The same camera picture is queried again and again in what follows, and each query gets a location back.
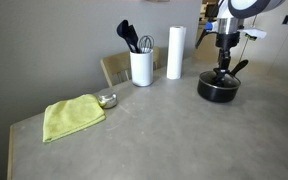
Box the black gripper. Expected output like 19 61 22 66
215 31 241 77

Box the glass lid with black knob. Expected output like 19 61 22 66
199 68 242 90

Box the beige cabinet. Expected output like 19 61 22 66
193 31 219 64

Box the white paper towel roll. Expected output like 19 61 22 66
166 25 187 80

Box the metal whisk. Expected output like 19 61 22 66
138 34 155 54

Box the white utensil holder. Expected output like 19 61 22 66
129 49 154 88

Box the black spatula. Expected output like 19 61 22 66
127 24 142 54

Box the black ladle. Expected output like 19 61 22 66
116 19 137 54

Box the small round metal container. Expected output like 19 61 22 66
97 92 119 110

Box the yellow-green cloth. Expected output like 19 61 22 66
42 93 107 144

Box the black saucepan with handle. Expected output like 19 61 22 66
197 59 250 104

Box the black cable with blue plug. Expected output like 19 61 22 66
195 21 218 50

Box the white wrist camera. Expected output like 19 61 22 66
237 27 268 40

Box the wooden chair by wall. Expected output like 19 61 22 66
99 46 161 88

